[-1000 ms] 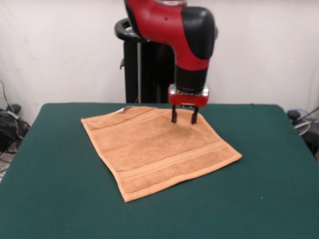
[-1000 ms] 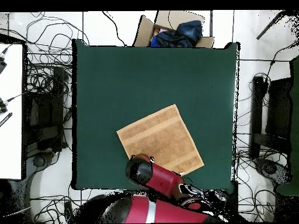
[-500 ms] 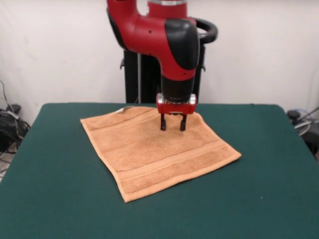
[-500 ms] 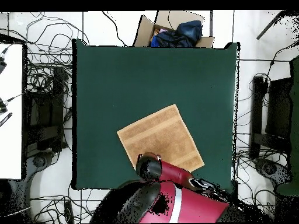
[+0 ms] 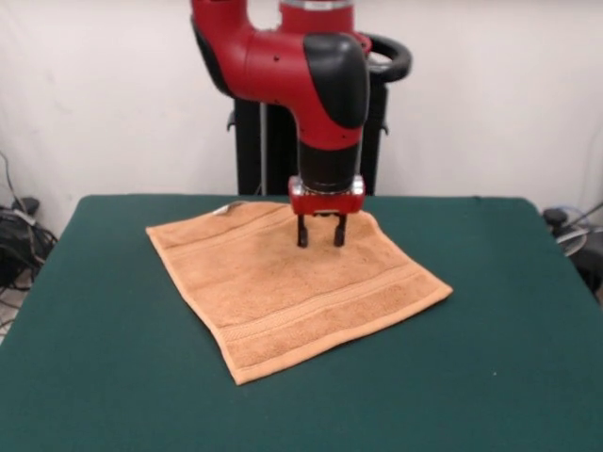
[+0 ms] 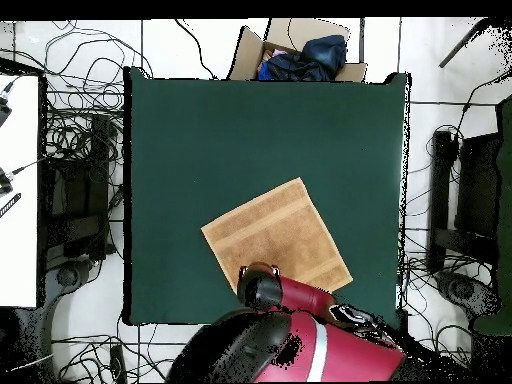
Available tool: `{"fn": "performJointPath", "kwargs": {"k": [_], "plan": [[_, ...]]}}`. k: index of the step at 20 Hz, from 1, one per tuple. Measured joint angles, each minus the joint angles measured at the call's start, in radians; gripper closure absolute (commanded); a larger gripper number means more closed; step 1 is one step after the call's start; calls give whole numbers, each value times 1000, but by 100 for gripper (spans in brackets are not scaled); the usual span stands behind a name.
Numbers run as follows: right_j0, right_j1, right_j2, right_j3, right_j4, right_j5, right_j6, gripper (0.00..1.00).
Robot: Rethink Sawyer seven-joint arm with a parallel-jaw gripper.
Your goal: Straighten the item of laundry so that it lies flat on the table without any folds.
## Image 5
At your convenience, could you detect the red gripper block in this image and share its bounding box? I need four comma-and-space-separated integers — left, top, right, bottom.
287, 175, 367, 249

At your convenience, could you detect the orange terry towel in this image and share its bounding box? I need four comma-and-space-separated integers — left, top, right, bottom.
144, 200, 454, 386

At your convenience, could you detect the dark green table cloth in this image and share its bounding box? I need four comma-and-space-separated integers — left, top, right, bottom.
0, 193, 603, 452

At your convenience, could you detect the silver round disc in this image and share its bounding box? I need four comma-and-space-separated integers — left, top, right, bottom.
555, 226, 589, 258

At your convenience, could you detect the black chair base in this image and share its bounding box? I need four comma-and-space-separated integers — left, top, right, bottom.
575, 244, 603, 302

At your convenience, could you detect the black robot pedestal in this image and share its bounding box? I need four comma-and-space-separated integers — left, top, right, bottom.
224, 32, 414, 197

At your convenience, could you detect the blue cable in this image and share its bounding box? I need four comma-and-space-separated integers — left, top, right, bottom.
550, 202, 603, 225

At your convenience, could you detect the bundle of black cables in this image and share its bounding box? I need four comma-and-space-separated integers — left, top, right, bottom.
0, 195, 60, 296

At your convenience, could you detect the grey cable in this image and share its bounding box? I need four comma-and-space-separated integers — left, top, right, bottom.
0, 150, 23, 211

